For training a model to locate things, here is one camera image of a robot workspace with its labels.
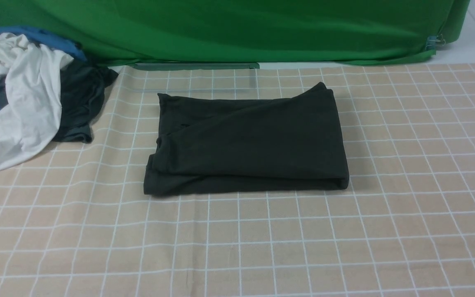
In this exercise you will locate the dark gray long-sleeve shirt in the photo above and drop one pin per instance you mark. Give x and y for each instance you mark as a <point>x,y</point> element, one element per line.
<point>221,146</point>

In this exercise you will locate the white crumpled shirt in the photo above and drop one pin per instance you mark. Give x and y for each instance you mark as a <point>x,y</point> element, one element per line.
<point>32,115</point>

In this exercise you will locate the green backdrop cloth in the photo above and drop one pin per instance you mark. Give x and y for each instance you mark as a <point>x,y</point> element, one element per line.
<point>355,32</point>

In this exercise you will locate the dark gray crumpled garment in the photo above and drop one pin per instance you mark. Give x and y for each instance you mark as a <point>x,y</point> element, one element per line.
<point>83,91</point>

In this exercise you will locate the beige checkered tablecloth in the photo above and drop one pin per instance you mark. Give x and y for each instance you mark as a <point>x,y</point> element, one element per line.
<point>74,221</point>

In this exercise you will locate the binder clip on backdrop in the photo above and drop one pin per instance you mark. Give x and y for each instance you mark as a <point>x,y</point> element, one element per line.
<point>434,42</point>

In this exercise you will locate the blue crumpled garment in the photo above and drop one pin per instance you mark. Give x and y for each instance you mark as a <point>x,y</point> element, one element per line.
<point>47,38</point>

